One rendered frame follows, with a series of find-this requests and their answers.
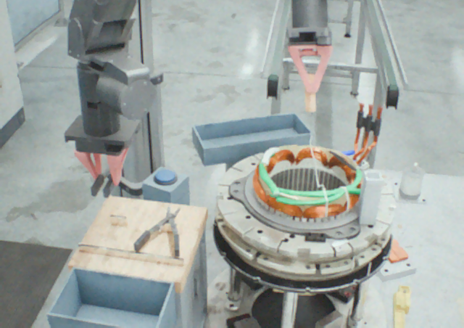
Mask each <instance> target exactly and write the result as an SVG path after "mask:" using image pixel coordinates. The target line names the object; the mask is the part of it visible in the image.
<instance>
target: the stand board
mask: <svg viewBox="0 0 464 328"><path fill-rule="evenodd" d="M168 206H170V213H173V214H174V213H175V211H176V210H177V209H179V208H181V210H180V211H179V214H178V215H177V217H176V218H174V221H175V222H176V223H178V234H179V240H180V257H179V258H184V266H174V265H167V264H161V263H155V262H149V261H138V260H132V259H131V258H120V257H114V256H108V255H102V254H96V253H86V252H80V251H79V250H78V249H77V250H76V252H75V254H74V256H73V257H72V259H71V260H70V262H69V263H68V268H69V272H71V271H72V269H73V266H74V267H80V268H89V269H91V270H97V271H108V272H114V273H115V274H125V275H131V276H142V277H143V278H148V279H160V280H165V281H171V282H174V284H175V292H178V293H182V292H183V288H184V286H185V283H186V280H187V277H188V274H189V271H190V268H191V264H192V262H193V259H194V256H195V253H196V251H197V249H198V246H199V243H200V240H201V238H202V233H203V231H204V228H205V225H206V222H207V218H208V214H207V208H206V207H198V206H191V205H178V204H170V203H163V202H157V201H150V200H137V199H131V198H123V197H110V196H109V198H107V200H106V201H105V203H104V204H103V206H102V207H101V210H100V211H99V212H98V214H97V217H96V218H95V219H94V222H93V223H92V224H91V226H90V228H89V229H88V231H87V232H86V234H85V236H84V238H83V239H82V241H81V243H83V244H85V245H96V246H102V247H111V248H113V249H119V250H129V251H135V250H134V244H133V243H134V242H135V241H136V240H137V239H138V238H139V237H140V236H141V235H142V234H143V233H144V232H145V231H146V230H149V229H150V228H152V227H153V226H154V225H155V224H157V223H158V222H159V221H161V220H162V219H164V218H165V217H167V216H166V215H167V209H168ZM110 215H114V216H126V217H127V219H128V227H124V226H117V225H112V224H111V223H110ZM137 252H141V253H148V254H155V255H166V256H173V257H175V238H174V235H173V233H168V232H162V231H160V232H158V231H156V232H155V233H154V234H153V235H151V236H150V239H149V241H148V242H147V243H146V244H145V245H144V246H143V247H142V248H141V249H140V250H139V251H137Z"/></svg>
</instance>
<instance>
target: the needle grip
mask: <svg viewBox="0 0 464 328"><path fill-rule="evenodd" d="M307 78H308V80H310V83H313V81H314V79H315V76H314V74H307ZM304 96H305V105H306V112H314V111H315V93H312V92H307V90H306V88H304Z"/></svg>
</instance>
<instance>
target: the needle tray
mask: <svg viewBox="0 0 464 328"><path fill-rule="evenodd" d="M192 137H193V143H194V146H195V148H196V151H197V153H198V155H199V158H200V160H201V161H202V162H203V164H204V166H205V167H207V165H217V164H222V163H225V172H227V171H228V170H229V169H230V168H232V167H233V165H235V164H237V163H238V162H240V161H242V160H245V159H247V158H248V157H251V156H252V157H254V155H256V154H259V153H263V154H264V153H266V152H267V151H268V150H269V149H271V148H279V147H283V146H292V145H297V146H309V145H311V146H312V145H313V143H312V139H311V138H310V137H311V133H310V129H309V128H308V127H307V125H306V124H305V123H304V122H303V119H301V118H300V117H299V116H298V114H296V113H295V112H291V113H284V114H278V115H267V116H260V117H253V118H242V119H236V120H224V121H218V122H211V123H206V124H199V125H194V126H192ZM313 137H314V135H313V133H312V138H313ZM310 140H311V141H310Z"/></svg>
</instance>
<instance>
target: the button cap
mask: <svg viewBox="0 0 464 328"><path fill-rule="evenodd" d="M156 180H157V181H158V182H161V183H168V182H171V181H174V180H175V173H174V172H173V171H171V170H161V171H158V172H157V173H156Z"/></svg>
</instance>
